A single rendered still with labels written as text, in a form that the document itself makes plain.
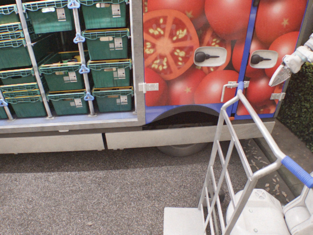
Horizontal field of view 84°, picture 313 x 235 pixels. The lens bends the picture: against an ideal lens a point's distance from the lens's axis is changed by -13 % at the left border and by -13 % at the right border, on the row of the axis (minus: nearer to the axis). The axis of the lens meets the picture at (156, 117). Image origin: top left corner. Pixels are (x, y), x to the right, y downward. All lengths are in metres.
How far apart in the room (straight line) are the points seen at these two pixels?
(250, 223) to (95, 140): 1.57
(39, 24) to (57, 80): 0.51
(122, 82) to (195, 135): 0.93
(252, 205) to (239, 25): 1.45
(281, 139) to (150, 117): 1.90
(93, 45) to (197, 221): 1.81
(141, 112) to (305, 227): 1.59
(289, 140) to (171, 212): 1.91
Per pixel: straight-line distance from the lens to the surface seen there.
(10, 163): 2.94
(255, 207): 1.80
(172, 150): 2.33
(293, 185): 2.48
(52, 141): 2.20
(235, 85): 1.91
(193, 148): 2.38
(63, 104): 2.10
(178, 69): 1.69
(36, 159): 2.80
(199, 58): 1.68
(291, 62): 1.11
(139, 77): 1.68
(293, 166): 0.77
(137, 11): 1.57
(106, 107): 2.02
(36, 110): 2.25
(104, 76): 1.87
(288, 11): 2.03
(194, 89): 1.80
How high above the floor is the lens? 1.69
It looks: 33 degrees down
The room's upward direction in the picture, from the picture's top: straight up
